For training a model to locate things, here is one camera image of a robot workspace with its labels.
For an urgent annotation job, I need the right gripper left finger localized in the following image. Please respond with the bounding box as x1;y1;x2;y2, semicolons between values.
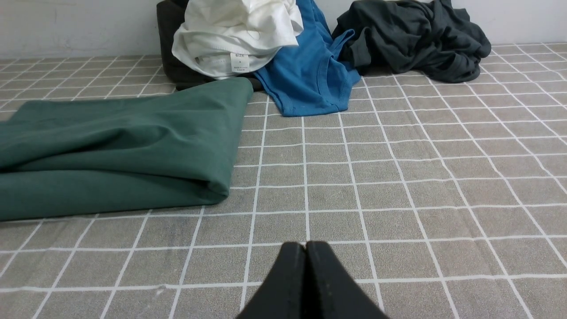
237;242;306;319

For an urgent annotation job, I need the white crumpled shirt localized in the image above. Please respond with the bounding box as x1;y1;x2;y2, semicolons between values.
171;0;303;80

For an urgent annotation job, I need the dark grey crumpled garment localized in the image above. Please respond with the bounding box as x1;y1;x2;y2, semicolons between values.
332;0;492;83

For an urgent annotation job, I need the grey checked tablecloth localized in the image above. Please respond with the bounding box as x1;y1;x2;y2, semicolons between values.
1;43;567;319

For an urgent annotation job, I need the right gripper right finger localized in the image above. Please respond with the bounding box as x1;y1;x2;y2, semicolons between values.
304;241;388;319

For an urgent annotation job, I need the blue t-shirt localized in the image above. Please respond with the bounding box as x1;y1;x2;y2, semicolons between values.
254;0;361;117

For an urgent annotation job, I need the green long-sleeve top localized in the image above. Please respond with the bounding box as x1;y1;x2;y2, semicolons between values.
0;78;253;221

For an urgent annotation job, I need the black garment by wall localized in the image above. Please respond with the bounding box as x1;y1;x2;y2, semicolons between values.
156;0;263;92

